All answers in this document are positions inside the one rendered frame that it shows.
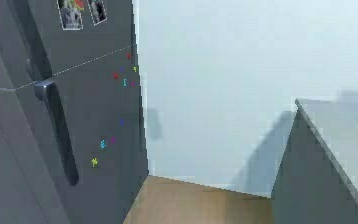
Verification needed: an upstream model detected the dark grey fridge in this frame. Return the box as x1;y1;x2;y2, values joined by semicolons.
0;0;150;224

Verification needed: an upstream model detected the photo fridge magnet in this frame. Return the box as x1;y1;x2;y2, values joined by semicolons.
87;0;108;27
56;0;85;31

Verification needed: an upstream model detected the grey cabinet with pale top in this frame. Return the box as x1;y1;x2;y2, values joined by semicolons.
270;97;358;224

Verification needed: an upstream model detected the black fridge door handle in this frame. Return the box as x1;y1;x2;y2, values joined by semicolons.
7;0;53;82
33;79;80;187

